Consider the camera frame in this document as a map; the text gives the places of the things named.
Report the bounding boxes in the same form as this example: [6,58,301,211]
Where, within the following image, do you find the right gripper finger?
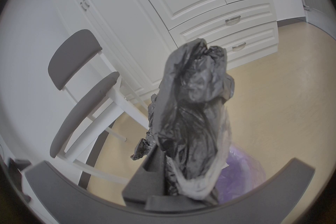
[121,147,168,205]

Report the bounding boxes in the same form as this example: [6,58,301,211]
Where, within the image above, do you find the black plastic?
[130,39,235,204]

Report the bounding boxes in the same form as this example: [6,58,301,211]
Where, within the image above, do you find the purple plastic bag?
[216,146,266,204]

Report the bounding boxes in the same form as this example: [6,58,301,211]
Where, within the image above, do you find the white chair grey cushions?
[48,29,151,188]

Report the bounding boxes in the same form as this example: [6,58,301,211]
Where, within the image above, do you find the white wardrobe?
[51,0,279,103]

